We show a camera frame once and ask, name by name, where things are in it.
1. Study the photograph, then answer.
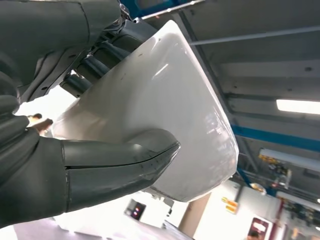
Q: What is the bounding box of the dark wall screen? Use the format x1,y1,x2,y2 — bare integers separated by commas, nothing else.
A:
124,198,147,221

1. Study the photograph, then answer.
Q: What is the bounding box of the yellow wall sign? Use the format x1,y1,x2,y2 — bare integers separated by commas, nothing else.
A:
221,197,238,215

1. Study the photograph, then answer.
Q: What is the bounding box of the red framed poster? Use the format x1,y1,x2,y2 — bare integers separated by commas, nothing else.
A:
247,216,269,239

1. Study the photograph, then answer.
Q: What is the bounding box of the blue ceiling beam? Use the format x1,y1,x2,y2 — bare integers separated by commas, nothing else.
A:
231,125,320,153

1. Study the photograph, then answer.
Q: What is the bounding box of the ceiling light panel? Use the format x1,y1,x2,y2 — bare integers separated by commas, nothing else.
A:
275,99,320,116

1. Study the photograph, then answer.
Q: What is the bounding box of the beige building pillar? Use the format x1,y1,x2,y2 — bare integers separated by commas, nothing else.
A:
177,193,212,239

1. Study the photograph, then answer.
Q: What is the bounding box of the steel workbench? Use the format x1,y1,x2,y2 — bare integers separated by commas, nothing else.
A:
12,216,195,240

